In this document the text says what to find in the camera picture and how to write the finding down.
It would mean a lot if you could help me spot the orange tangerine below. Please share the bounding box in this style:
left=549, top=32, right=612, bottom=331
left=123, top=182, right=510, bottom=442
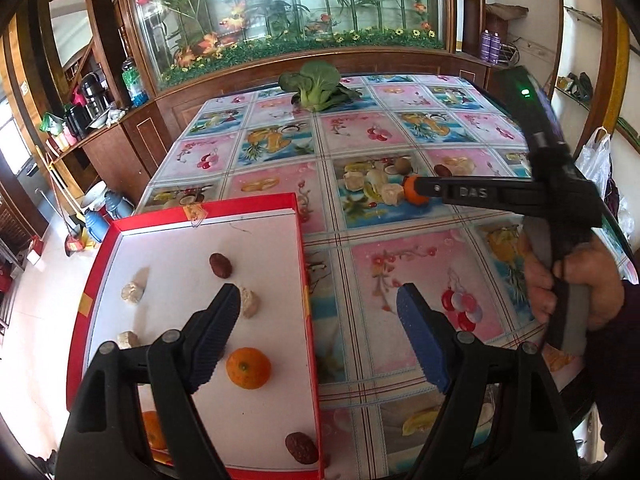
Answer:
left=226, top=347, right=272, bottom=390
left=402, top=174, right=430, bottom=207
left=142, top=411, right=168, bottom=451

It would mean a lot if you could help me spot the pale cake chunk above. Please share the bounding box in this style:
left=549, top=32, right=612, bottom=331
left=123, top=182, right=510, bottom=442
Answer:
left=240, top=287, right=260, bottom=318
left=120, top=282, right=144, bottom=306

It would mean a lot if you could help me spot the dark red jujube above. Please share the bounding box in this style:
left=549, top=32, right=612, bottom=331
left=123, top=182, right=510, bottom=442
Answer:
left=208, top=252, right=233, bottom=280

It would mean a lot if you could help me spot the operator right hand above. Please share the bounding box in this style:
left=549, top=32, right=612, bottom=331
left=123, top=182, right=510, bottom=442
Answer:
left=516, top=228, right=626, bottom=332

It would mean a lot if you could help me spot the small red jujube far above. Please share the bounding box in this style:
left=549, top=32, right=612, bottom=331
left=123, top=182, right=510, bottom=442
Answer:
left=434, top=165, right=452, bottom=178

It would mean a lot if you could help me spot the pale cake piece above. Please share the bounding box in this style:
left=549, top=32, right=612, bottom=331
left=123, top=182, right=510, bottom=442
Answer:
left=442, top=156, right=476, bottom=177

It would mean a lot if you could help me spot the white plastic bag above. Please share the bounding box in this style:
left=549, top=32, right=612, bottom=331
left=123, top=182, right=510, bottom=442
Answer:
left=575, top=127, right=612, bottom=198

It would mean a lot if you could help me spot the red white shallow box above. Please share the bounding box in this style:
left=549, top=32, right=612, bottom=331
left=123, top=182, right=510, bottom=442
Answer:
left=56, top=194, right=323, bottom=479

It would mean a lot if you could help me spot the fruit print tablecloth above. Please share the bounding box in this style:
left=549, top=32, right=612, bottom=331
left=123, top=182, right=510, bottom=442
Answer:
left=138, top=75, right=542, bottom=479

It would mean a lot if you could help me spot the red jujube centre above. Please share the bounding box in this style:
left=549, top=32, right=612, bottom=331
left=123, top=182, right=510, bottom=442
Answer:
left=284, top=431, right=320, bottom=465

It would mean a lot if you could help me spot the green leafy vegetable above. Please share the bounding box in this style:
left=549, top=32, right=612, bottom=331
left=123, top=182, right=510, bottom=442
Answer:
left=278, top=61, right=361, bottom=113

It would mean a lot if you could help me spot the purple bottle right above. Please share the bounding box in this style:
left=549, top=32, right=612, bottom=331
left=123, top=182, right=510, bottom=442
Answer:
left=489, top=32, right=502, bottom=65

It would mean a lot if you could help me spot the purple bottle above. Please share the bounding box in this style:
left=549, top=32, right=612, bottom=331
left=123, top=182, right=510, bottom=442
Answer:
left=480, top=29, right=491, bottom=63
left=489, top=32, right=502, bottom=65

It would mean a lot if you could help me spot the purple bottle left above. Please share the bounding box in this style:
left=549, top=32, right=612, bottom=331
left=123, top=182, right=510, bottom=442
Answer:
left=480, top=29, right=491, bottom=63

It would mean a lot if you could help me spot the blue thermos flask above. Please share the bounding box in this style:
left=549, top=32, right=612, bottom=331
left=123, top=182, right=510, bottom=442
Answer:
left=84, top=209, right=110, bottom=243

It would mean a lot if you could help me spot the grey thermos flask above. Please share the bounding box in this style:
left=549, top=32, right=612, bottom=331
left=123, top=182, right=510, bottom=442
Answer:
left=105, top=191, right=134, bottom=220

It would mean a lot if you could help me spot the wooden side cabinet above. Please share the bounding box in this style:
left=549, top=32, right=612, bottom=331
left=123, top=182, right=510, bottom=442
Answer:
left=54, top=101, right=180, bottom=205

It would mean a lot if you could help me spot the green label plastic bottle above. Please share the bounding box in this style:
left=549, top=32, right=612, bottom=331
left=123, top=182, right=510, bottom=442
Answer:
left=122, top=58, right=149, bottom=107

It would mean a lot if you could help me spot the black kettle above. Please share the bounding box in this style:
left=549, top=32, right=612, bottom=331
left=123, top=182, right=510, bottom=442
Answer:
left=79, top=73, right=108, bottom=120

